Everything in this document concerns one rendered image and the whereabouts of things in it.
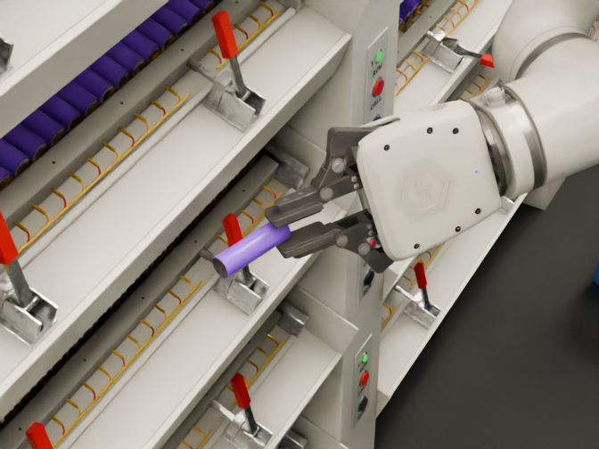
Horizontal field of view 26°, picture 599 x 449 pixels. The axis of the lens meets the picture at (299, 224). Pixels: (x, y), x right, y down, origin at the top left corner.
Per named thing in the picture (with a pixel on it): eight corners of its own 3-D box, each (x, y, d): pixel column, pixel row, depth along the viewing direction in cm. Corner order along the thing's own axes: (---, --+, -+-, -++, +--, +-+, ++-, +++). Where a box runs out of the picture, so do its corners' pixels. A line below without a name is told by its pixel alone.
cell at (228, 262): (223, 281, 96) (287, 240, 99) (231, 274, 94) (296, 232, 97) (209, 261, 96) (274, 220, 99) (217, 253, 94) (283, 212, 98)
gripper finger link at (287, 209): (346, 159, 95) (261, 191, 94) (357, 198, 97) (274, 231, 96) (333, 148, 98) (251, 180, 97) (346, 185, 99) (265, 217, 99)
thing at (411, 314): (540, 173, 202) (582, 114, 192) (363, 436, 162) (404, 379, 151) (432, 101, 204) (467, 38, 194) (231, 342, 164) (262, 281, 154)
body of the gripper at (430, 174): (497, 96, 95) (356, 151, 93) (529, 220, 98) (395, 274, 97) (460, 76, 101) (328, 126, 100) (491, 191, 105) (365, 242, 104)
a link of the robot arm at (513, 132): (528, 93, 95) (490, 108, 94) (554, 200, 98) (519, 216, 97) (484, 70, 102) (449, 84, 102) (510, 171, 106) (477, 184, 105)
